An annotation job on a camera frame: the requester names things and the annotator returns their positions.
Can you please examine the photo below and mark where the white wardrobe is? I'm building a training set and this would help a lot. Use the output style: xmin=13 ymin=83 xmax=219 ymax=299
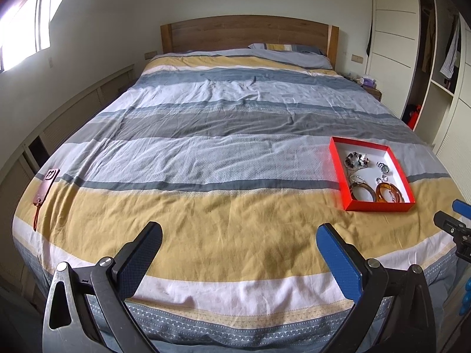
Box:
xmin=366 ymin=0 xmax=470 ymax=199

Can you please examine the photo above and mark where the striped duvet cover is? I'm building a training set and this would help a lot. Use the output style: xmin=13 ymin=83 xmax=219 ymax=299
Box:
xmin=12 ymin=49 xmax=465 ymax=352

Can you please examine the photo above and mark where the dark beaded bracelet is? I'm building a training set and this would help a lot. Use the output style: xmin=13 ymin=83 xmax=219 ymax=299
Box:
xmin=344 ymin=151 xmax=371 ymax=170

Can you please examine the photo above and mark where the wooden nightstand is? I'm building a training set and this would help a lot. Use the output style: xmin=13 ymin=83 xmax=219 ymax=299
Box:
xmin=344 ymin=74 xmax=382 ymax=101

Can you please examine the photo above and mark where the low wall cabinet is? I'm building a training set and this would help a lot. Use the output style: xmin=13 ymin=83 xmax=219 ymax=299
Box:
xmin=1 ymin=64 xmax=135 ymax=292

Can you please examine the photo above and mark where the dark brown bangle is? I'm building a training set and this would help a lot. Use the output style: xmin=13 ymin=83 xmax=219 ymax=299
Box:
xmin=350 ymin=182 xmax=377 ymax=202

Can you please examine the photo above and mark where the blue white gloved right hand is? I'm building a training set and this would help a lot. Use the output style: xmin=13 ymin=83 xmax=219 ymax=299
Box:
xmin=459 ymin=278 xmax=471 ymax=316

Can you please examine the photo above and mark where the amber orange bangle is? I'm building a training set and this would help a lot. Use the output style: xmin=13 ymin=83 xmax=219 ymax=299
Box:
xmin=375 ymin=182 xmax=404 ymax=203

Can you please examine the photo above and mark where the window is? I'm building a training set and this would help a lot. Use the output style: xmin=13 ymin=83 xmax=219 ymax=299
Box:
xmin=1 ymin=0 xmax=63 ymax=72

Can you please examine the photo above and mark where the wooden headboard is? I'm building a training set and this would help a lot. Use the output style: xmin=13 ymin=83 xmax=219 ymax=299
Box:
xmin=160 ymin=14 xmax=339 ymax=66

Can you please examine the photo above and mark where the grey pillow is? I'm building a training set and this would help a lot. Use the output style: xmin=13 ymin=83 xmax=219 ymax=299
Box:
xmin=248 ymin=43 xmax=334 ymax=69

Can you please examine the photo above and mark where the red jewelry box tray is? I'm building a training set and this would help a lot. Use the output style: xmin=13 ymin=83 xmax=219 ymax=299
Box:
xmin=329 ymin=136 xmax=415 ymax=213

